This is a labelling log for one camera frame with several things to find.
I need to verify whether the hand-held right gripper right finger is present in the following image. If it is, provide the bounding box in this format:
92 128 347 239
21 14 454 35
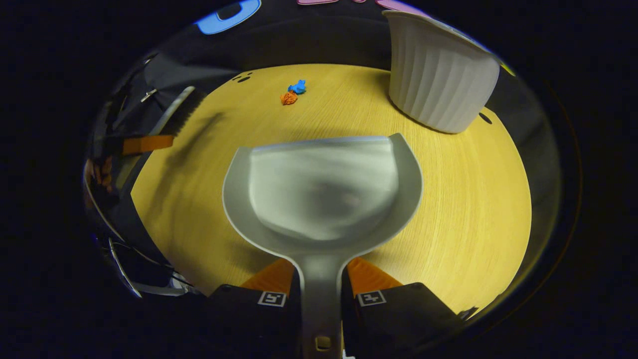
341 257 467 359

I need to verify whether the white ribbed garbage bin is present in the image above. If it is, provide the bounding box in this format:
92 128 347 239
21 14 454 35
383 10 500 134

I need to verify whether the white plastic dustpan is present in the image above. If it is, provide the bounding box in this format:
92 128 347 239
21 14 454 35
222 133 424 359

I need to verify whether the wooden desktop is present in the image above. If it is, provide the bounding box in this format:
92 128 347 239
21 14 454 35
131 63 532 315

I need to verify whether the black backdrop cloth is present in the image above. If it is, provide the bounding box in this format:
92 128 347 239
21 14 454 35
85 0 564 310

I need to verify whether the small white broom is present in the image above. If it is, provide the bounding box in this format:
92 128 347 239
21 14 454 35
149 86 206 138

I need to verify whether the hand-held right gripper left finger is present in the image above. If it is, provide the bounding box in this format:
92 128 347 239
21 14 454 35
207 257 303 359

